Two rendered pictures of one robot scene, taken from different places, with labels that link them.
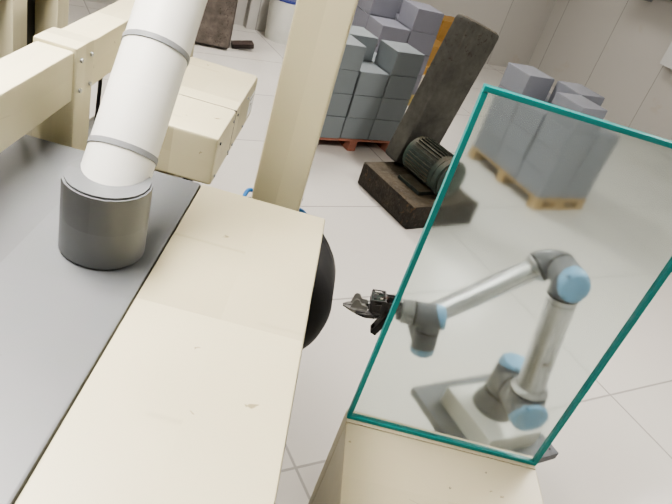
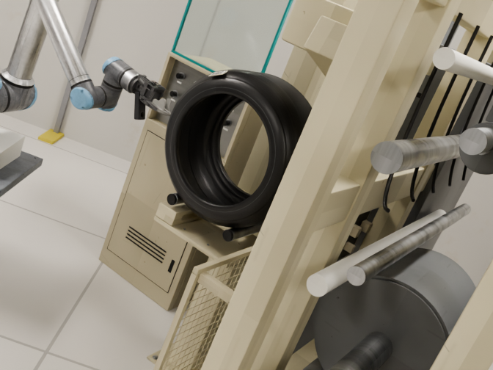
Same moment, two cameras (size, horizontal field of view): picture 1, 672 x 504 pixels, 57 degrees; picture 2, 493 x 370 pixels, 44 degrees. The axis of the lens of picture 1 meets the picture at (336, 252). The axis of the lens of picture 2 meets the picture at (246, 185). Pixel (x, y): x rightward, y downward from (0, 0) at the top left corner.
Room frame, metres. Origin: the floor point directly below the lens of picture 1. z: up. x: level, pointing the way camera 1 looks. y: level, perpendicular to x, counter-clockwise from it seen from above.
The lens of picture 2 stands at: (3.66, 1.47, 1.77)
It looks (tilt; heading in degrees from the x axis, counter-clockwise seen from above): 18 degrees down; 211
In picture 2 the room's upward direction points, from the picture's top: 22 degrees clockwise
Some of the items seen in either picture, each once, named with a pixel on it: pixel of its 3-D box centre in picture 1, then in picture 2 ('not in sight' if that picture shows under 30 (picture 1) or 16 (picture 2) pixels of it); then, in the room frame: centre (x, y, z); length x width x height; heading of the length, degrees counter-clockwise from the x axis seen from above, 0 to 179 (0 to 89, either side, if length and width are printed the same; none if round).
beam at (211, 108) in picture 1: (199, 114); (362, 41); (1.83, 0.55, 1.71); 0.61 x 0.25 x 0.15; 6
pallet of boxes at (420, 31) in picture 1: (380, 40); not in sight; (8.55, 0.33, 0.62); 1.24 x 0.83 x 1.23; 34
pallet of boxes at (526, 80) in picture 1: (544, 136); not in sight; (6.83, -1.78, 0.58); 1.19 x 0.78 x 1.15; 36
